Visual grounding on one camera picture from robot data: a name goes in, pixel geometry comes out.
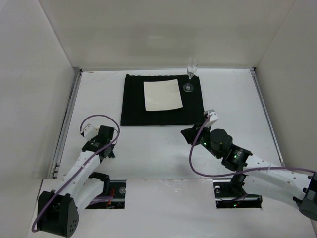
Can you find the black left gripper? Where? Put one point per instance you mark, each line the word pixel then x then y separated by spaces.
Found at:
pixel 109 151

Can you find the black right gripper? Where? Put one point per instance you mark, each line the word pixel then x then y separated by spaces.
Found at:
pixel 192 135

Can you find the black cloth placemat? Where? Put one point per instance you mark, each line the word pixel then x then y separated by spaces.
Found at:
pixel 134 112

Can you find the white square plate black rim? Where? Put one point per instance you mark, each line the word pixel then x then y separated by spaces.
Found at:
pixel 162 95

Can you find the clear wine glass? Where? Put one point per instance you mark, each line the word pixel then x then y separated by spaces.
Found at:
pixel 192 66

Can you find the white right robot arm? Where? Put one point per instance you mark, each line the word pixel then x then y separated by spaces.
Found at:
pixel 250 174

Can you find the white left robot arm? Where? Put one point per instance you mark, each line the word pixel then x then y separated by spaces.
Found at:
pixel 59 209

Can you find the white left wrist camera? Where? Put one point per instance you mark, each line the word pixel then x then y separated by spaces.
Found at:
pixel 89 132

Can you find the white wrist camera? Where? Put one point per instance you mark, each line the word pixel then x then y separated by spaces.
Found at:
pixel 89 132
pixel 211 118

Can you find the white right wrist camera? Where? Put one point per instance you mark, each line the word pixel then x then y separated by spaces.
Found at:
pixel 211 118

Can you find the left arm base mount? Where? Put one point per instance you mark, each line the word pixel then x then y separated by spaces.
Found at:
pixel 112 197

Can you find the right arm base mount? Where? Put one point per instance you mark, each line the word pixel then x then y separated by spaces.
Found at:
pixel 229 194

